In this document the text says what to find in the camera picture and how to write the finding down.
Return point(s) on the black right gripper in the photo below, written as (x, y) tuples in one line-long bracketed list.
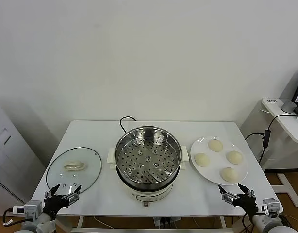
[(243, 205)]

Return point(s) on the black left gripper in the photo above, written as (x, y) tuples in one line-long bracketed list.
[(55, 205)]

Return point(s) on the white steamed baozi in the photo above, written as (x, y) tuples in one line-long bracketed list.
[(215, 145), (228, 174), (235, 157), (202, 159)]

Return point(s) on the round glass pot lid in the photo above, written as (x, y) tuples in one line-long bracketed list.
[(90, 165)]

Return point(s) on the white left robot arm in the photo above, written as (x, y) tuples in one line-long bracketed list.
[(44, 224)]

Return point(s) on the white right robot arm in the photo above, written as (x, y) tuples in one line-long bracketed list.
[(260, 224)]

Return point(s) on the perforated steel steamer basket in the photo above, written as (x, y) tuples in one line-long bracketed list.
[(149, 136)]

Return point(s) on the white round plate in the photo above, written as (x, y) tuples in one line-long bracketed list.
[(217, 162)]

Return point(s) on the white metal cabinet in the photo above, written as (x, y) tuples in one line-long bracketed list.
[(8, 157)]

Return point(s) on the white rectangular table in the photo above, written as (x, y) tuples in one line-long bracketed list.
[(90, 131)]

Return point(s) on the white power strip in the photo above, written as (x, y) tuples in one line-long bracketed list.
[(161, 222)]

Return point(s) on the white electric cooker base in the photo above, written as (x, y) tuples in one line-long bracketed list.
[(151, 195)]

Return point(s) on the white side desk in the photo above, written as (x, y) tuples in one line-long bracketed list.
[(275, 106)]

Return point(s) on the grey round desk gadget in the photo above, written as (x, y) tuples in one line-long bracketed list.
[(288, 106)]

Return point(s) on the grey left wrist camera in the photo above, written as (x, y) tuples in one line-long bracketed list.
[(33, 209)]

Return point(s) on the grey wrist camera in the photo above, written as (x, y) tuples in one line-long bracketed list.
[(272, 206), (33, 209)]

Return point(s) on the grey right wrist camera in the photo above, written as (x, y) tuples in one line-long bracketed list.
[(272, 206)]

